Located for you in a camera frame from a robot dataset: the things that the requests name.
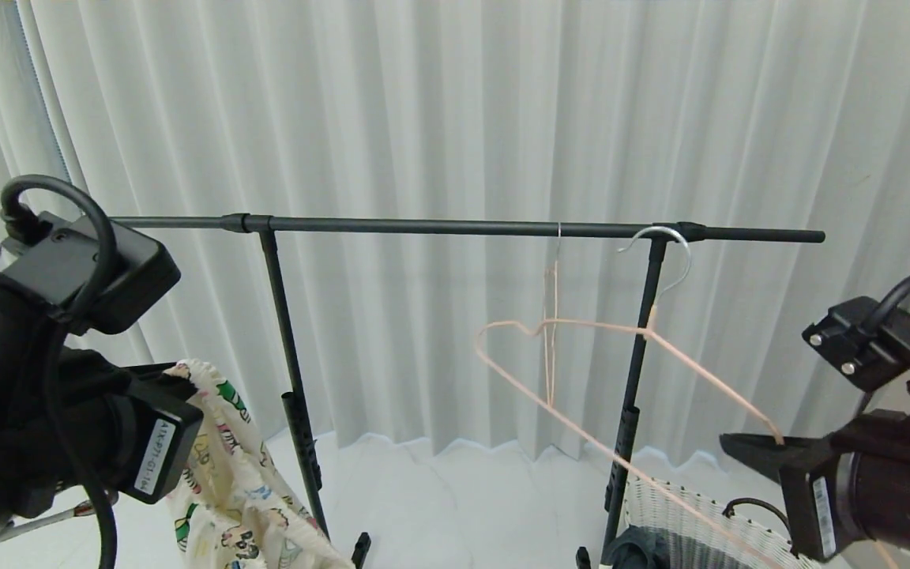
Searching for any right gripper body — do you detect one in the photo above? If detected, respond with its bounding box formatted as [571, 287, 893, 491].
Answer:
[779, 399, 910, 563]

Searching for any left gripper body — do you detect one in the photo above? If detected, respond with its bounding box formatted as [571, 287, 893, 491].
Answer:
[0, 348, 205, 518]

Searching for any cream printed garment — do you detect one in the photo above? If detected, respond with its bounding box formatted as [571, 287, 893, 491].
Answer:
[161, 358, 357, 569]

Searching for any pink clothes hanger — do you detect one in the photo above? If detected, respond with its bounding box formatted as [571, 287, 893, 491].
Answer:
[542, 224, 562, 408]
[475, 226, 902, 569]

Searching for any white laundry basket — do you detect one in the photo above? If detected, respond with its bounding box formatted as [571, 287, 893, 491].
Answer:
[622, 477, 819, 569]

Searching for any black clothes rack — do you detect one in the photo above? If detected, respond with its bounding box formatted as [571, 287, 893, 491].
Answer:
[107, 212, 825, 569]

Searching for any dark grey garment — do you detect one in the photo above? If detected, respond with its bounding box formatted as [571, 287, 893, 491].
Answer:
[602, 526, 671, 569]

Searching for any white curtain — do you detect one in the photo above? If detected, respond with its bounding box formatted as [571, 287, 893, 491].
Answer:
[0, 0, 910, 467]

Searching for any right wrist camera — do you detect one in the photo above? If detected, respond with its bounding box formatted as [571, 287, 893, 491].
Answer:
[803, 296, 910, 396]

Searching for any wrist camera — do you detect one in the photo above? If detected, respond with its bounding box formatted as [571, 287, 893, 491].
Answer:
[0, 209, 182, 337]
[803, 296, 910, 396]

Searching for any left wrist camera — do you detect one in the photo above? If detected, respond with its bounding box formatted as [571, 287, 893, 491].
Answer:
[0, 209, 182, 337]

